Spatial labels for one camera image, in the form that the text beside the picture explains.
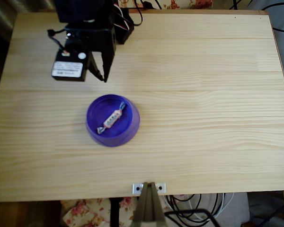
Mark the black robot arm with base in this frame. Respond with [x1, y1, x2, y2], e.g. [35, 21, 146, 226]
[53, 0, 135, 45]

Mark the floral fabric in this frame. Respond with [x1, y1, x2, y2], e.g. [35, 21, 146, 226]
[118, 0, 214, 9]
[60, 198, 139, 227]

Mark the candy with twisted ends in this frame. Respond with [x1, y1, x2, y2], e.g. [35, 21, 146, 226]
[96, 101, 129, 136]

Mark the black post under table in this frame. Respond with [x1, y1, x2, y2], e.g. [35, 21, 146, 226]
[109, 198, 121, 227]

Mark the metal table clamp bracket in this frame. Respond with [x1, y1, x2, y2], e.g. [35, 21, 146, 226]
[132, 181, 168, 223]

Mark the thin servo cable with connector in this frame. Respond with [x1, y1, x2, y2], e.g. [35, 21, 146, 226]
[46, 28, 71, 57]

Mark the white metal bracket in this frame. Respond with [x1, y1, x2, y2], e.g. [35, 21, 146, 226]
[132, 183, 167, 195]

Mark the purple plastic bowl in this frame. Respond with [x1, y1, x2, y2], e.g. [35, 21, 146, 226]
[85, 94, 141, 148]

